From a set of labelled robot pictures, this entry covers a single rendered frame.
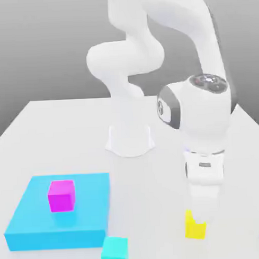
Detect large blue box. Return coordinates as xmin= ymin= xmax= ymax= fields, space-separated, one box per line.
xmin=1 ymin=172 xmax=113 ymax=253

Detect small cyan cube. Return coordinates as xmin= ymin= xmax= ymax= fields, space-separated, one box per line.
xmin=100 ymin=235 xmax=130 ymax=259

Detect small magenta cube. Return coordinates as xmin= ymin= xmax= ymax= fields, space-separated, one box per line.
xmin=47 ymin=179 xmax=77 ymax=213

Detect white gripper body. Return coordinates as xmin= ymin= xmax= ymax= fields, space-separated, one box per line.
xmin=188 ymin=180 xmax=221 ymax=204

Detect small yellow cube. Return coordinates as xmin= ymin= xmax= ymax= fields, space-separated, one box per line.
xmin=184 ymin=208 xmax=208 ymax=240

